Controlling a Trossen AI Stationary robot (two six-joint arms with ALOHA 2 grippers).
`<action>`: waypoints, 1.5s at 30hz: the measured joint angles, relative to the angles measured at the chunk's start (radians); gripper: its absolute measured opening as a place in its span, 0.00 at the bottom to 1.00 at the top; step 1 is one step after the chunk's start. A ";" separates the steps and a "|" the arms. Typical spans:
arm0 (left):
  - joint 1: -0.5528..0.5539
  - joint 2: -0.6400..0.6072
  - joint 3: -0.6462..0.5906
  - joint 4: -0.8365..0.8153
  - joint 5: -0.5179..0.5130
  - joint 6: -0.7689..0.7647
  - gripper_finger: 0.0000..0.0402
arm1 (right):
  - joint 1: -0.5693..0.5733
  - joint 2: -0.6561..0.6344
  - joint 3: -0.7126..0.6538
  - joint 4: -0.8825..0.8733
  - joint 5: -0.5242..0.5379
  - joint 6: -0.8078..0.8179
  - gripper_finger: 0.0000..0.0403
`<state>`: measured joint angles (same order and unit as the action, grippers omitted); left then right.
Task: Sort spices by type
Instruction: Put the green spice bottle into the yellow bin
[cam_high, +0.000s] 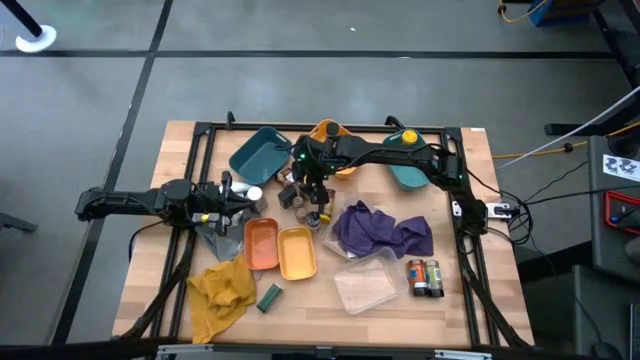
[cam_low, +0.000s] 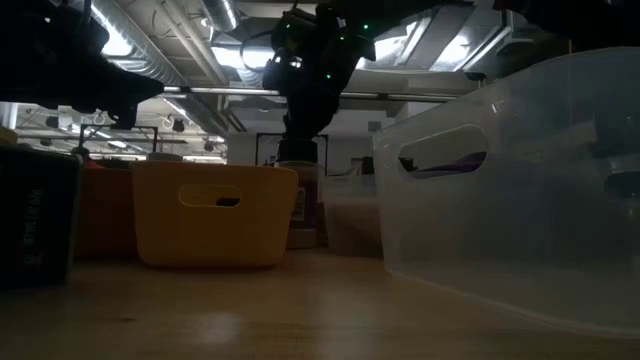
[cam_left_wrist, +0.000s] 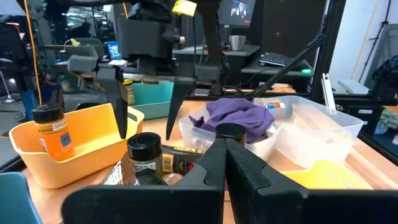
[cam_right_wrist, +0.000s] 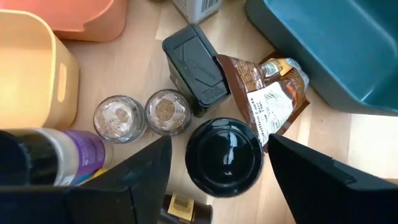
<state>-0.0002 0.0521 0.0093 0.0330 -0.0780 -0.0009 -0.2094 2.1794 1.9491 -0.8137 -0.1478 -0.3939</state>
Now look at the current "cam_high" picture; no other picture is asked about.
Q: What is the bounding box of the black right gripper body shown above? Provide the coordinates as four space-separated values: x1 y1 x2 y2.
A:
298 162 334 190

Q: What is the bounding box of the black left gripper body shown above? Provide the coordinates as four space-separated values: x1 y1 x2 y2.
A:
192 170 236 237

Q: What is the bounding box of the white-lid spice jar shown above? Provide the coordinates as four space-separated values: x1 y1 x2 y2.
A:
219 181 264 202

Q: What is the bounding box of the grey cloth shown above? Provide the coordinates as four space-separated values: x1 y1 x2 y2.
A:
197 207 249 264

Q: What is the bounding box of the dark teal plastic bin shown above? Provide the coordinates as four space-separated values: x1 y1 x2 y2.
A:
228 126 293 187

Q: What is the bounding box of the clear plastic bin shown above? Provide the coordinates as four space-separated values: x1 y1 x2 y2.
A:
321 197 401 262
333 248 409 316

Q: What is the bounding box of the small orange plastic bin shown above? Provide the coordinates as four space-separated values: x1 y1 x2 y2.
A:
243 217 280 272

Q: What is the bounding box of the purple cloth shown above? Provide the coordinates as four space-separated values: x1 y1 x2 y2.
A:
331 199 435 260

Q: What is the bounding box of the small yellow plastic bin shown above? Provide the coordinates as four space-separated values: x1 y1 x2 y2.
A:
276 226 318 282

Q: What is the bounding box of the light teal plastic bin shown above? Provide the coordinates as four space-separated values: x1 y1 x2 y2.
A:
382 128 444 193

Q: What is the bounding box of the mustard yellow cloth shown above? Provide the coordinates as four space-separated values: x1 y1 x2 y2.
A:
186 253 258 345

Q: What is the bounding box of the black-lid jar orange label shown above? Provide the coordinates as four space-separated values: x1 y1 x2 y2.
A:
406 258 429 298

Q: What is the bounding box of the black-lid jar green label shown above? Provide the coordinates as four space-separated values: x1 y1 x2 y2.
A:
423 259 446 299

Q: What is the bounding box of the white round stand base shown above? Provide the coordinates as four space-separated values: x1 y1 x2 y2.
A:
14 24 57 54

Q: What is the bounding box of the black stand pole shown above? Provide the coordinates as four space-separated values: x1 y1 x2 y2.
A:
0 0 44 39

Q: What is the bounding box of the grey cabinet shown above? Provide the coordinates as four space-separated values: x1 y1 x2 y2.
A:
587 134 640 271

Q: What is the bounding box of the blue box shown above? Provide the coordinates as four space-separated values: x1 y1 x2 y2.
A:
529 0 591 27

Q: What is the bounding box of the black aluminium table frame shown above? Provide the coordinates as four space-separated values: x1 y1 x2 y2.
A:
112 110 534 351

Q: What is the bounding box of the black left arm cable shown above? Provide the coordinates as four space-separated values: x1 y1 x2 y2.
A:
128 219 169 264

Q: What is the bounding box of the yellow cable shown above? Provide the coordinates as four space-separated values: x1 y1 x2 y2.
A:
497 0 549 24
492 122 640 160

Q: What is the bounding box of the white cable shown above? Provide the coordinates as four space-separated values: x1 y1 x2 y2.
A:
497 84 640 171

